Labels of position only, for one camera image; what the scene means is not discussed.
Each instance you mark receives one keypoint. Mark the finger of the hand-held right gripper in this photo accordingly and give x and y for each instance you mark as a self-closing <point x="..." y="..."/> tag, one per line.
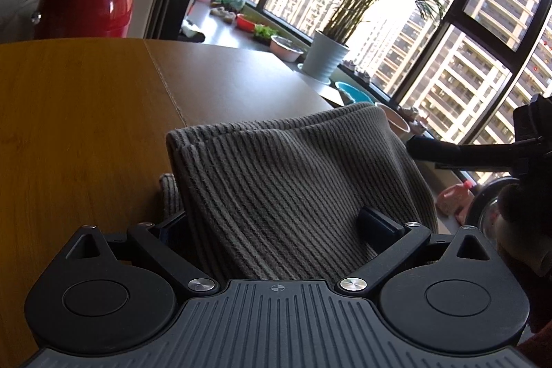
<point x="453" y="152"/>

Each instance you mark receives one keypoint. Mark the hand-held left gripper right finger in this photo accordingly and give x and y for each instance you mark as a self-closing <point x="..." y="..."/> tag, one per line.
<point x="379" y="226"/>

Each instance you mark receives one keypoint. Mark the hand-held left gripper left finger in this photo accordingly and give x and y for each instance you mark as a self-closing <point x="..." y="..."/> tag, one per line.
<point x="172" y="228"/>

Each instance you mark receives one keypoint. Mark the grey striped knit sweater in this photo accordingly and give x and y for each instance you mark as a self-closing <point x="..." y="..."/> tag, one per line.
<point x="293" y="187"/>

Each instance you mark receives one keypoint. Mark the pink plastic bottle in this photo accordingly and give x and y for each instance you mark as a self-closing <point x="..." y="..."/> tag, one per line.
<point x="455" y="197"/>

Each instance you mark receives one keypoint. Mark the small succulent pot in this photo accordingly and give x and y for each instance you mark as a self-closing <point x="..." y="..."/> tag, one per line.
<point x="414" y="119"/>
<point x="358" y="70"/>

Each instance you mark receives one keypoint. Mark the round grey glass lid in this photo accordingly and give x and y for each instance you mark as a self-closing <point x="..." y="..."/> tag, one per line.
<point x="485" y="204"/>

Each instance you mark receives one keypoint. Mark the pink flower pot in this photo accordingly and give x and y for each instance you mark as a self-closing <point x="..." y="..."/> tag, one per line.
<point x="394" y="120"/>

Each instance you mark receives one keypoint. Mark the teal bowl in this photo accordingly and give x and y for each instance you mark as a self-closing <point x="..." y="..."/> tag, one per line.
<point x="353" y="92"/>

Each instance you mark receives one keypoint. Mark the potted palm plant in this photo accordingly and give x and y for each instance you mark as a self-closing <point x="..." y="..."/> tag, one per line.
<point x="327" y="53"/>

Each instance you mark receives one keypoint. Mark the black slipper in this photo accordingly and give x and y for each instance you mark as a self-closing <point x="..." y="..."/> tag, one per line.
<point x="194" y="36"/>

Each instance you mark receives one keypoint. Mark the pink metal bowl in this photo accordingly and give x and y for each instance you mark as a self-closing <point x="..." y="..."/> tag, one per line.
<point x="287" y="49"/>

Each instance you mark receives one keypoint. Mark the tray of green seedlings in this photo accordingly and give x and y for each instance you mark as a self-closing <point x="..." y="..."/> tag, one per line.
<point x="265" y="32"/>

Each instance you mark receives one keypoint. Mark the red bowl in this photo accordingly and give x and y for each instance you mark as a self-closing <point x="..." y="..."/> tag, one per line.
<point x="246" y="23"/>

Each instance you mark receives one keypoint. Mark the green toy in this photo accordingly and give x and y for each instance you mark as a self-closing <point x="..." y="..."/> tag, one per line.
<point x="230" y="5"/>

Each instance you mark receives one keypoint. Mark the red plastic bucket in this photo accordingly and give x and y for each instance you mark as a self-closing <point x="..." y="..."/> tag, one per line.
<point x="82" y="10"/>

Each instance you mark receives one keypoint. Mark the dark window frame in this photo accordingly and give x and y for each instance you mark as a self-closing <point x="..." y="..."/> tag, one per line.
<point x="487" y="16"/>

